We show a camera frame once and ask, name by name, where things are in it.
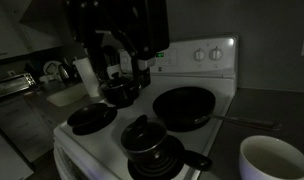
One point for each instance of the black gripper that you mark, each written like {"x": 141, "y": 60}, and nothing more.
{"x": 142, "y": 78}

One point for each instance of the glass lid with black knob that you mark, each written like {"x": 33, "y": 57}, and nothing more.
{"x": 142, "y": 135}

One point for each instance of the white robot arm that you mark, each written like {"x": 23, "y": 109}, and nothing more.
{"x": 125, "y": 20}

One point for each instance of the large pot lid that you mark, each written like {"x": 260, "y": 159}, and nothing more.
{"x": 116, "y": 81}

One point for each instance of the large black pot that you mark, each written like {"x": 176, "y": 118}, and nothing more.
{"x": 117, "y": 93}

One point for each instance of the round white plate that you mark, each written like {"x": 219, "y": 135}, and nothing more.
{"x": 51, "y": 69}

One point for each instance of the large black frying pan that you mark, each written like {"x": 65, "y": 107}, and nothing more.
{"x": 183, "y": 105}

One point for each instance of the white paper towel roll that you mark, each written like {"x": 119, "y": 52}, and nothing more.
{"x": 87, "y": 78}

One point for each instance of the white stove knob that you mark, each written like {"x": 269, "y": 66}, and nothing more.
{"x": 216, "y": 53}
{"x": 199, "y": 54}

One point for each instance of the small black frying pan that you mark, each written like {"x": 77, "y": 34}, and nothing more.
{"x": 90, "y": 115}

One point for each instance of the white electric stove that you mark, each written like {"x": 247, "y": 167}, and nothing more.
{"x": 205, "y": 71}

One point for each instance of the dark kettle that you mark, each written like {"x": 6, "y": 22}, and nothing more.
{"x": 63, "y": 71}

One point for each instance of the silver toaster oven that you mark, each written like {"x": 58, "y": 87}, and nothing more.
{"x": 13, "y": 85}

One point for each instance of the white bowl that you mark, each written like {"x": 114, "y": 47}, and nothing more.
{"x": 275, "y": 160}

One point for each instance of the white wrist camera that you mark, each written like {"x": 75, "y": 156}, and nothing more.
{"x": 146, "y": 64}

